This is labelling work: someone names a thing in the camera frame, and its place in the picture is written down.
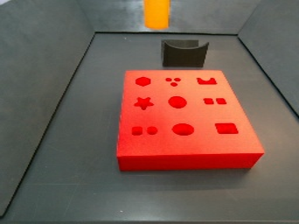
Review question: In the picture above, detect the orange oval peg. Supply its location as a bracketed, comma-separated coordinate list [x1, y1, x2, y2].
[144, 0, 171, 30]

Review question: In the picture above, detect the red shape-sorter block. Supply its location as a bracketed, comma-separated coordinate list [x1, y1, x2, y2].
[116, 70, 265, 171]

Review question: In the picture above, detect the black curved cradle block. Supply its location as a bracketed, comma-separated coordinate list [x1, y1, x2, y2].
[162, 39, 210, 67]

